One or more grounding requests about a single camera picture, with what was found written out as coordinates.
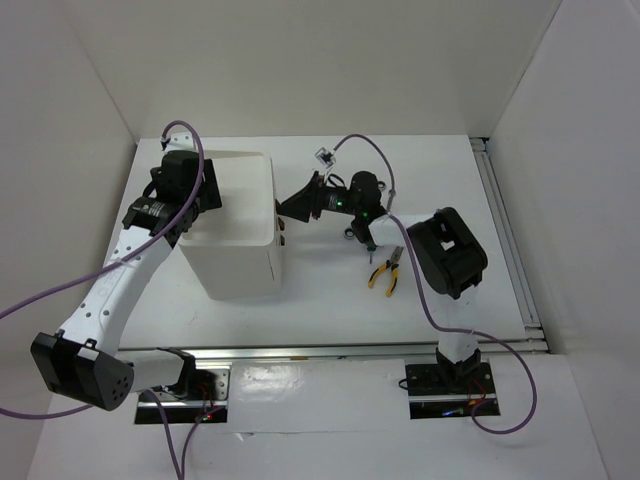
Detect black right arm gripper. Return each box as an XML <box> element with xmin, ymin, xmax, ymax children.
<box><xmin>278</xmin><ymin>171</ymin><xmax>362</xmax><ymax>222</ymax></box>

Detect white top drawer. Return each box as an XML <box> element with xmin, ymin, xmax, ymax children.
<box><xmin>274</xmin><ymin>199</ymin><xmax>285</xmax><ymax>232</ymax></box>

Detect white drawer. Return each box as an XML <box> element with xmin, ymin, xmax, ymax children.
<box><xmin>275</xmin><ymin>231</ymin><xmax>286</xmax><ymax>248</ymax></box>
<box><xmin>274</xmin><ymin>199</ymin><xmax>285</xmax><ymax>232</ymax></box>

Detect green stubby screwdriver orange cap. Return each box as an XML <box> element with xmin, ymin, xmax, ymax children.
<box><xmin>366</xmin><ymin>242</ymin><xmax>377</xmax><ymax>264</ymax></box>

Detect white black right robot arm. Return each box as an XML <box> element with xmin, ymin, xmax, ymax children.
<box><xmin>277</xmin><ymin>171</ymin><xmax>488</xmax><ymax>392</ymax></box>

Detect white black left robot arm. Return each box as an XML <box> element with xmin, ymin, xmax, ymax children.
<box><xmin>31</xmin><ymin>150</ymin><xmax>322</xmax><ymax>411</ymax></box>

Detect white middle drawer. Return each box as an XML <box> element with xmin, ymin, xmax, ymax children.
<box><xmin>275</xmin><ymin>231</ymin><xmax>286</xmax><ymax>248</ymax></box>

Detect large silver ratchet wrench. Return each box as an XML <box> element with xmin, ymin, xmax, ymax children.
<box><xmin>345</xmin><ymin>186</ymin><xmax>386</xmax><ymax>243</ymax></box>

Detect white drawer cabinet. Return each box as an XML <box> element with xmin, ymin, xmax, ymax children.
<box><xmin>178</xmin><ymin>150</ymin><xmax>282</xmax><ymax>300</ymax></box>

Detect yellow black needle-nose pliers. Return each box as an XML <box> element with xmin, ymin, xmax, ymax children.
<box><xmin>367</xmin><ymin>244</ymin><xmax>404</xmax><ymax>298</ymax></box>

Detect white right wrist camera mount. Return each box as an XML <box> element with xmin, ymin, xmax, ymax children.
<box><xmin>314</xmin><ymin>147</ymin><xmax>336</xmax><ymax>169</ymax></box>

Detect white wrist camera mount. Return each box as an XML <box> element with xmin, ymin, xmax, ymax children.
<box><xmin>314</xmin><ymin>147</ymin><xmax>336</xmax><ymax>169</ymax></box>
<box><xmin>160</xmin><ymin>131</ymin><xmax>197</xmax><ymax>152</ymax></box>

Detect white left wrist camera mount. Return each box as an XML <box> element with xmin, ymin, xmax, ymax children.
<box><xmin>160</xmin><ymin>131</ymin><xmax>197</xmax><ymax>152</ymax></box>

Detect aluminium front rail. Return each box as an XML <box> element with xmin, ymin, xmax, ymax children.
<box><xmin>119</xmin><ymin>340</ymin><xmax>446</xmax><ymax>365</ymax></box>

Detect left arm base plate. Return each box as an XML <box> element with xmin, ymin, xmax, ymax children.
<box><xmin>152</xmin><ymin>364</ymin><xmax>231</xmax><ymax>424</ymax></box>

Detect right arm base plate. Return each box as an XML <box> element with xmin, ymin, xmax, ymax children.
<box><xmin>398</xmin><ymin>362</ymin><xmax>500</xmax><ymax>420</ymax></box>

